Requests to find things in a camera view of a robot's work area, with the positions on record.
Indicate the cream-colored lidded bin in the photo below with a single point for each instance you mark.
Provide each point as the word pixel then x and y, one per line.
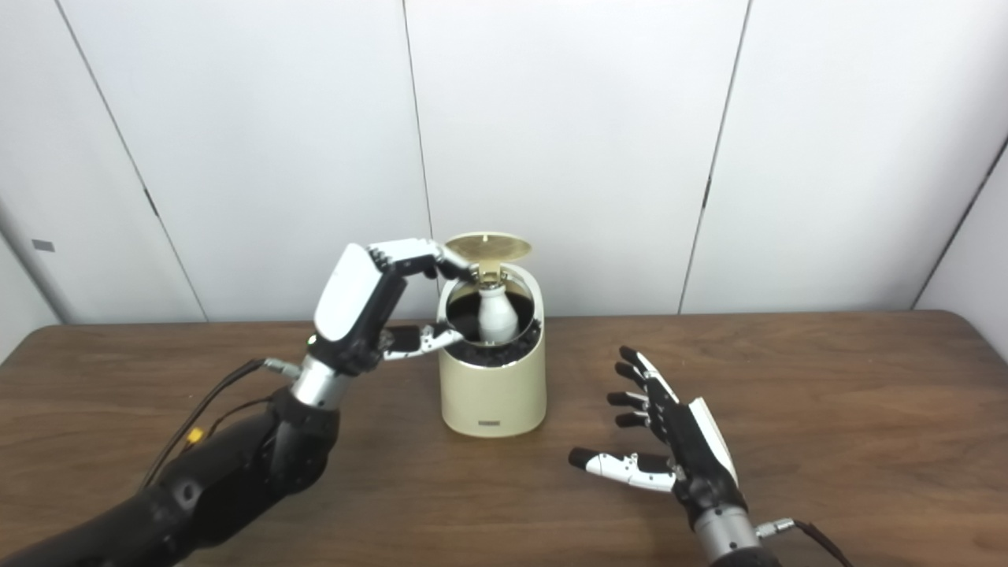
pixel 492 394

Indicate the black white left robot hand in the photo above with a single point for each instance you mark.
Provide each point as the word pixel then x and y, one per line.
pixel 354 299

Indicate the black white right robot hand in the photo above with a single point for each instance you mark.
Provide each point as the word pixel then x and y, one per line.
pixel 697 449

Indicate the small grey wall label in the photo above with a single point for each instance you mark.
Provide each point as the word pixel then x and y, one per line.
pixel 43 246

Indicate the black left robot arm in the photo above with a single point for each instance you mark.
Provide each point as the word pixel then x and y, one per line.
pixel 236 472

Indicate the small white plastic bottle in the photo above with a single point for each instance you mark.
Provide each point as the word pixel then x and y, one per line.
pixel 498 319

